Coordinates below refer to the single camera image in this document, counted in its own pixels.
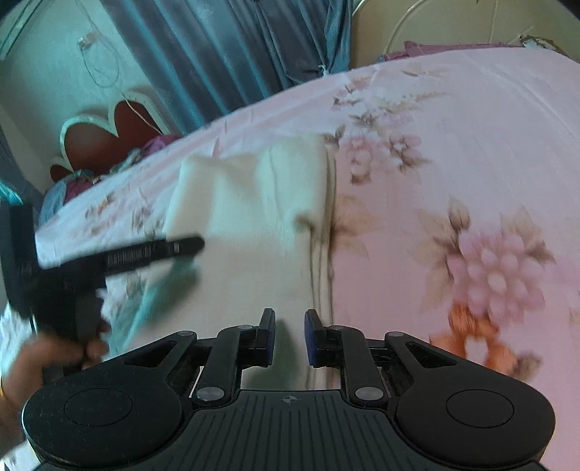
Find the white small garment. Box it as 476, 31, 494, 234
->
96, 132, 339, 393

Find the person's left hand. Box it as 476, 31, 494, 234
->
1, 320, 110, 455

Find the magenta crumpled blanket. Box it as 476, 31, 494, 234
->
37, 134, 180, 227

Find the red heart-shaped headboard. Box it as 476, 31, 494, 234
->
49, 90, 172, 183

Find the blue-grey curtain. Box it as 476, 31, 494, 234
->
102, 0, 353, 133

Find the magenta pillow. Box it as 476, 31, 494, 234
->
378, 41, 507, 62

